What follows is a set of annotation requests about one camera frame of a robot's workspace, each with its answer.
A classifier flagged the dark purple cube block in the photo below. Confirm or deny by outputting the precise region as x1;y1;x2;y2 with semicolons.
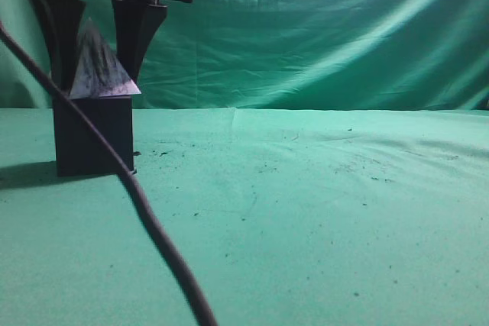
53;95;135;177

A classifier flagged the green table cloth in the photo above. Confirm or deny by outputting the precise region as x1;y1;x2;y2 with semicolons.
1;108;488;325

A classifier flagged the black cable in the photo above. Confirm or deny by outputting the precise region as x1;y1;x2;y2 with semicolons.
0;20;219;326

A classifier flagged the green backdrop cloth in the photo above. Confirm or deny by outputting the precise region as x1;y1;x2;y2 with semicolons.
0;0;489;111

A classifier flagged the purple white marbled square pyramid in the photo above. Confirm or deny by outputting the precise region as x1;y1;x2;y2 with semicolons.
68;18;141;99

